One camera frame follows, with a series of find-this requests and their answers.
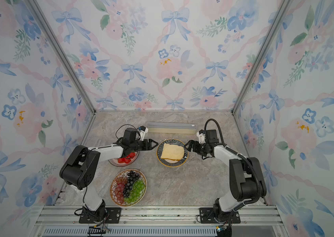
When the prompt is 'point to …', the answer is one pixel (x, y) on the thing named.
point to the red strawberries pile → (127, 159)
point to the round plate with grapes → (123, 174)
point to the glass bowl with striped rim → (115, 161)
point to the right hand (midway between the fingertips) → (191, 147)
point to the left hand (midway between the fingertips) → (156, 143)
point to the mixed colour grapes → (128, 188)
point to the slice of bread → (172, 152)
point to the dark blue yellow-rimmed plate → (170, 163)
